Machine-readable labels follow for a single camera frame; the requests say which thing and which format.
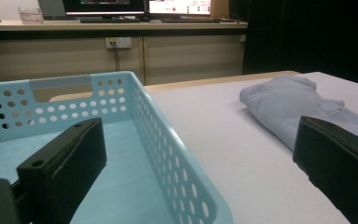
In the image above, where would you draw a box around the wide dark computer monitor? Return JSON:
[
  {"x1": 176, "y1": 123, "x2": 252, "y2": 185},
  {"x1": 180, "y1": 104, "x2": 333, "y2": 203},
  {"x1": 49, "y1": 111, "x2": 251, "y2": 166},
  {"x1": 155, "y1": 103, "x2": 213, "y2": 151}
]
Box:
[{"x1": 62, "y1": 0, "x2": 146, "y2": 17}]

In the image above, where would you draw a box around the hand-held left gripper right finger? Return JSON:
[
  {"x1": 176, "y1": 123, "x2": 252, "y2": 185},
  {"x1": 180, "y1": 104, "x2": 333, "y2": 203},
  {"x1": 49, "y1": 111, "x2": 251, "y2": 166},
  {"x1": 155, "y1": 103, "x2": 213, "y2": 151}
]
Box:
[{"x1": 293, "y1": 116, "x2": 358, "y2": 224}]

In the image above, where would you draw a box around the light blue garment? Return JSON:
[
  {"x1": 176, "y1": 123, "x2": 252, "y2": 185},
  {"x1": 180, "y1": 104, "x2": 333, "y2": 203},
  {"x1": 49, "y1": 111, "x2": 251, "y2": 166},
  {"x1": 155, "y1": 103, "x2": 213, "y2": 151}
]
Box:
[{"x1": 239, "y1": 75, "x2": 358, "y2": 152}]

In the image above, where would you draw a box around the bright white-screen computer monitor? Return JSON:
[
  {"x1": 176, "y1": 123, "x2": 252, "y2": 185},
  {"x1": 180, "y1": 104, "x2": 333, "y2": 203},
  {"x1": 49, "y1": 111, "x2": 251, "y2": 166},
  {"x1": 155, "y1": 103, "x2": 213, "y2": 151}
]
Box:
[{"x1": 147, "y1": 0, "x2": 213, "y2": 17}]

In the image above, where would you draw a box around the black curtain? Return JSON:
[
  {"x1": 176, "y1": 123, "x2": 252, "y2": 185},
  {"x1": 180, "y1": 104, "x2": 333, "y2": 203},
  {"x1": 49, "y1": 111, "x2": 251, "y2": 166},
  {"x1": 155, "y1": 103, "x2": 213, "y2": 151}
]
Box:
[{"x1": 241, "y1": 0, "x2": 358, "y2": 89}]

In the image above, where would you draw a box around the beige wooden counter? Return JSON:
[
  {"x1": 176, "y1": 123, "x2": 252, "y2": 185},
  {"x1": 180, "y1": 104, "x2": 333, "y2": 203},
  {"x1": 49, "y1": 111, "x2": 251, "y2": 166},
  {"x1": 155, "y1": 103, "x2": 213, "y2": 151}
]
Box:
[{"x1": 0, "y1": 20, "x2": 249, "y2": 86}]

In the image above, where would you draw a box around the black keyboard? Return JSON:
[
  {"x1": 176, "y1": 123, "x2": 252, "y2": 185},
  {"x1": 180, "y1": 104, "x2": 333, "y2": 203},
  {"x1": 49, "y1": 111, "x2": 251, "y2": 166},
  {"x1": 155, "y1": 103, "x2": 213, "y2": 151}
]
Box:
[
  {"x1": 79, "y1": 17, "x2": 142, "y2": 24},
  {"x1": 161, "y1": 17, "x2": 220, "y2": 24}
]

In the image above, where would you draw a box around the white wall socket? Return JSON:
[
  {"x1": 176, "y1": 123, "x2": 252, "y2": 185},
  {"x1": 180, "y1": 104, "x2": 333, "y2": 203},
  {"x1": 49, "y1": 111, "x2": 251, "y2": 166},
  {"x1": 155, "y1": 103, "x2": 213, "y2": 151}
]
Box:
[{"x1": 104, "y1": 36, "x2": 132, "y2": 50}]

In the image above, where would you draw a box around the light blue perforated plastic basket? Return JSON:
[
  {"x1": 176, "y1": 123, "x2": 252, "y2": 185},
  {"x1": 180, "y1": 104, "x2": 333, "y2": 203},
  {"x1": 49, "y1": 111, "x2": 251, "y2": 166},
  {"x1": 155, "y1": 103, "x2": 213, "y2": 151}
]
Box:
[{"x1": 0, "y1": 70, "x2": 233, "y2": 224}]

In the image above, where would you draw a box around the dark power cable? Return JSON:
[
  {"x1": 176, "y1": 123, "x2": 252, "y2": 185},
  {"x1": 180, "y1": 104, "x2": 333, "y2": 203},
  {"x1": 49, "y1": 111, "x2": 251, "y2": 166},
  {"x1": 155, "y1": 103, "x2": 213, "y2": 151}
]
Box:
[
  {"x1": 110, "y1": 41, "x2": 118, "y2": 72},
  {"x1": 114, "y1": 41, "x2": 121, "y2": 72}
]

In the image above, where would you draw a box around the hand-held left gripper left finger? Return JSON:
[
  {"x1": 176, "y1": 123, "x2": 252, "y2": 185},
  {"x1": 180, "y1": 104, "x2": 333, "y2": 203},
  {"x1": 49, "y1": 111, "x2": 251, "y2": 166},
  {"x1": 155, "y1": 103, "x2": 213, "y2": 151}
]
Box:
[{"x1": 16, "y1": 117, "x2": 108, "y2": 224}]

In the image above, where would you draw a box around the dark laptop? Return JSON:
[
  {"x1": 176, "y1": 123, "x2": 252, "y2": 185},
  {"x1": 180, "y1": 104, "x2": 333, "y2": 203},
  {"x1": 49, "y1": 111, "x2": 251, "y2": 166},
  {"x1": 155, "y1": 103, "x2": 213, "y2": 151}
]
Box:
[{"x1": 37, "y1": 0, "x2": 79, "y2": 21}]

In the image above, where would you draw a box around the white table cover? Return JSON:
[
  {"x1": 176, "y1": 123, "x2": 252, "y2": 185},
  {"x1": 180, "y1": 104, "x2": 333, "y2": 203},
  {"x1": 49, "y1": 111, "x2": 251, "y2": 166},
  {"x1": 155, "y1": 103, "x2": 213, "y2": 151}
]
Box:
[{"x1": 145, "y1": 72, "x2": 358, "y2": 224}]

